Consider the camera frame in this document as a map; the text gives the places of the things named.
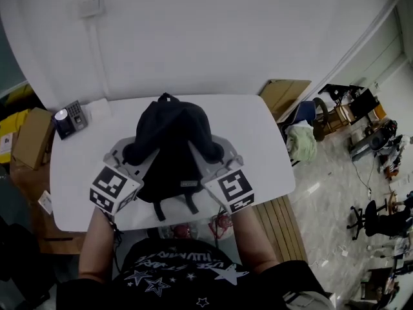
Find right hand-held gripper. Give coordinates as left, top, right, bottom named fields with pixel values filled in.
left=188, top=134, right=256, bottom=215

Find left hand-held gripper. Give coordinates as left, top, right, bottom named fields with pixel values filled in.
left=89, top=136, right=161, bottom=215

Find black backpack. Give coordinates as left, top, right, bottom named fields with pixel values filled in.
left=123, top=92, right=226, bottom=222

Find person's right forearm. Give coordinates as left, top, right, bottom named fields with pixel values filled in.
left=230, top=201, right=280, bottom=274

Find person's left forearm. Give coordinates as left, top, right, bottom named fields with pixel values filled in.
left=78, top=205, right=122, bottom=284

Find white table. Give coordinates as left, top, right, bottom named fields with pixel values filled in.
left=48, top=94, right=296, bottom=233

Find wooden slatted bench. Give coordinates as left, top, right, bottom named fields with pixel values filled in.
left=251, top=195, right=309, bottom=265

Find white card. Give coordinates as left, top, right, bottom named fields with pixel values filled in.
left=37, top=190, right=54, bottom=216

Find black keypad device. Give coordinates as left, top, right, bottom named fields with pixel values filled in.
left=51, top=99, right=88, bottom=141

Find pale green cloth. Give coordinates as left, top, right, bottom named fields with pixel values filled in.
left=285, top=124, right=318, bottom=165

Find brown cardboard box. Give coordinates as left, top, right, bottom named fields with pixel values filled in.
left=11, top=107, right=55, bottom=171

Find blue chair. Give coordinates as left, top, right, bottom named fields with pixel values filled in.
left=279, top=100, right=319, bottom=167

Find flat cardboard sheet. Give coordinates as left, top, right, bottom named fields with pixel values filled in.
left=259, top=79, right=312, bottom=121

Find black star print shirt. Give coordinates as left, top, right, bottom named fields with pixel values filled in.
left=56, top=237, right=327, bottom=310

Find yellow boxes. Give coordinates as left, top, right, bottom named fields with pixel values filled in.
left=0, top=108, right=30, bottom=165

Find wooden stool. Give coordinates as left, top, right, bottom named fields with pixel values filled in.
left=325, top=103, right=356, bottom=132

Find black office chair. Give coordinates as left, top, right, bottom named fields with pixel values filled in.
left=347, top=200, right=388, bottom=241

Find red cable bundle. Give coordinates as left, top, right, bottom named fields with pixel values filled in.
left=170, top=212, right=234, bottom=239

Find black cable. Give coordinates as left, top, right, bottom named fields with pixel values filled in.
left=108, top=216, right=125, bottom=273

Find white cable duct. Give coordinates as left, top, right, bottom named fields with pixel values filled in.
left=85, top=17, right=111, bottom=100

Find white wall switch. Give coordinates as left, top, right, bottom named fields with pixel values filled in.
left=78, top=0, right=106, bottom=19

